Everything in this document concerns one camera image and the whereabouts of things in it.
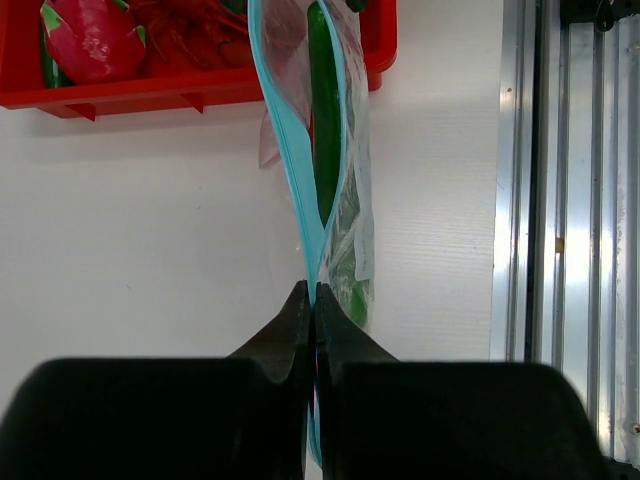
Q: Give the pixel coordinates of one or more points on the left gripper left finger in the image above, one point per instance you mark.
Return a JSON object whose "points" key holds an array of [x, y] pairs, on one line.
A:
{"points": [[242, 416]]}

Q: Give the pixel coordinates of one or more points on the red plastic tray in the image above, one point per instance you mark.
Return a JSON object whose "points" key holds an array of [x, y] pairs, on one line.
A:
{"points": [[161, 86]]}

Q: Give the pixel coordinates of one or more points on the red crayfish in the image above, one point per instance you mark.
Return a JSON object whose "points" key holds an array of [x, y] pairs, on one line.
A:
{"points": [[192, 36]]}

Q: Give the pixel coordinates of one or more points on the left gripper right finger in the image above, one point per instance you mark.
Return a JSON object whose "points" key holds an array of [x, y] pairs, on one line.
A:
{"points": [[382, 418]]}

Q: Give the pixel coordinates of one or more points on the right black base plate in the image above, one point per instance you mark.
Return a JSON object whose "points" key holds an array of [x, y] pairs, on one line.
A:
{"points": [[602, 14]]}

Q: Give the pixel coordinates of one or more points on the aluminium mounting rail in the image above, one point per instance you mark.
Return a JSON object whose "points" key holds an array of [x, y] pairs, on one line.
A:
{"points": [[566, 245]]}

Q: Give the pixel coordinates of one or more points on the long green cucumber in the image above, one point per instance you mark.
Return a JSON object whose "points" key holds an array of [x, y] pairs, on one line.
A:
{"points": [[326, 117]]}

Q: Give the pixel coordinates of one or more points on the clear zip top bag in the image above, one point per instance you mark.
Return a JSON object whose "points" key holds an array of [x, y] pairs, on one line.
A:
{"points": [[341, 254]]}

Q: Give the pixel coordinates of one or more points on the pink dragon fruit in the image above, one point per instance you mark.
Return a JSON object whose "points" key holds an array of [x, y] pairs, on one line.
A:
{"points": [[93, 42]]}

